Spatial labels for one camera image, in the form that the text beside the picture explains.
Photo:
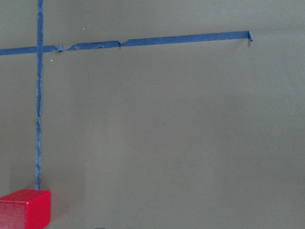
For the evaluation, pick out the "red block moved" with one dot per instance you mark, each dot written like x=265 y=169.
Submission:
x=25 y=209

